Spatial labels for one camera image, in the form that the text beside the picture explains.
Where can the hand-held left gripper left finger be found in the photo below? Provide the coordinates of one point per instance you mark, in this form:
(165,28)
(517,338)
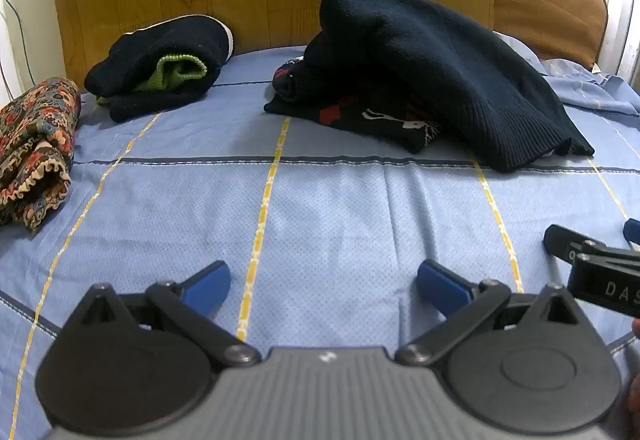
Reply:
(207,282)

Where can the brown upholstered cushion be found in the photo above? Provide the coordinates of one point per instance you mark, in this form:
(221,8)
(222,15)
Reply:
(545,5)

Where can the navy garment with green cuff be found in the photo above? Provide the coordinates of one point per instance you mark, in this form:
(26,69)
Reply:
(150,45)

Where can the blue plaid bed sheet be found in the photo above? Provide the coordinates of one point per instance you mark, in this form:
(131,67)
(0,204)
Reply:
(325,200)

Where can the black red white patterned sweater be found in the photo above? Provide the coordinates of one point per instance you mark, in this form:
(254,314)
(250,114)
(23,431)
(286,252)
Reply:
(350,112)

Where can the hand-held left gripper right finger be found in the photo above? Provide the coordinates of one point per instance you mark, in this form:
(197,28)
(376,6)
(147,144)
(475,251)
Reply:
(440,282)

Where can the person's right hand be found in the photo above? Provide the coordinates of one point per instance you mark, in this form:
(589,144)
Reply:
(636,397)

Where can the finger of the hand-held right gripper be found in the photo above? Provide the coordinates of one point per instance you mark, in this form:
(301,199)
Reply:
(634,232)
(600,285)

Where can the large navy knit sweater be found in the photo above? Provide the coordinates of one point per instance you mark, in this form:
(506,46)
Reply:
(425,50)

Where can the brown floral garment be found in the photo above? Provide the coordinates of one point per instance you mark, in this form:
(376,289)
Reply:
(35,130)

